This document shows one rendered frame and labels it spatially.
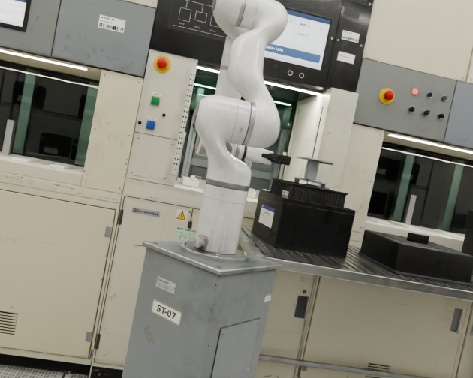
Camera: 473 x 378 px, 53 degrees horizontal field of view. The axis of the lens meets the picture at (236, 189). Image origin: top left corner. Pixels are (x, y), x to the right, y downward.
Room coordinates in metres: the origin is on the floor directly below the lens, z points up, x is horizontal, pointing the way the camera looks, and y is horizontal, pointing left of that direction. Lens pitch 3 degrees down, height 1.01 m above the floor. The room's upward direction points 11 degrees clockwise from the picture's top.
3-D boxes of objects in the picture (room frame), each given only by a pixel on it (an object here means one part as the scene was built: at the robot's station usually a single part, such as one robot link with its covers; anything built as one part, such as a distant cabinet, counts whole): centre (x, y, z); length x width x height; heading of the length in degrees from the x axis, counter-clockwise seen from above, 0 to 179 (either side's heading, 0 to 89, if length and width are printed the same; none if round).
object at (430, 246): (1.70, -0.68, 0.83); 0.29 x 0.29 x 0.13; 10
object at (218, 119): (1.28, 0.06, 1.07); 0.19 x 0.12 x 0.24; 101
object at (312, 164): (1.74, -0.26, 0.93); 0.24 x 0.20 x 0.32; 17
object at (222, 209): (1.29, 0.03, 0.85); 0.19 x 0.19 x 0.18
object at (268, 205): (1.74, -0.26, 0.85); 0.28 x 0.28 x 0.17; 17
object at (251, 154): (1.68, -0.04, 1.06); 0.11 x 0.10 x 0.07; 106
